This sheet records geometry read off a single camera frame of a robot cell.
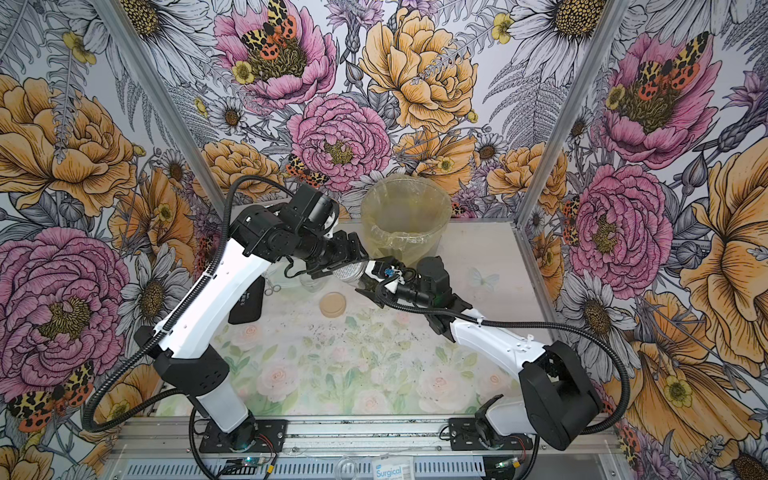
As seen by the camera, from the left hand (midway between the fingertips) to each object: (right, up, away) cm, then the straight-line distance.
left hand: (349, 271), depth 68 cm
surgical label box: (+10, -46, +2) cm, 47 cm away
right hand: (+3, -2, +9) cm, 10 cm away
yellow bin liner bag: (+14, +16, +34) cm, 40 cm away
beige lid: (-10, -14, +32) cm, 36 cm away
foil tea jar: (+1, 0, -3) cm, 3 cm away
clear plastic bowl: (-21, -7, +31) cm, 38 cm away
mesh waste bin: (+14, +16, +35) cm, 41 cm away
